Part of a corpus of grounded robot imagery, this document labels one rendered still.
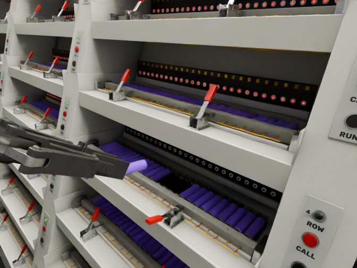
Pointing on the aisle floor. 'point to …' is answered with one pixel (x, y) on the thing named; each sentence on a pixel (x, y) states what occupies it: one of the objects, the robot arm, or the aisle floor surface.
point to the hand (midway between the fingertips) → (104, 164)
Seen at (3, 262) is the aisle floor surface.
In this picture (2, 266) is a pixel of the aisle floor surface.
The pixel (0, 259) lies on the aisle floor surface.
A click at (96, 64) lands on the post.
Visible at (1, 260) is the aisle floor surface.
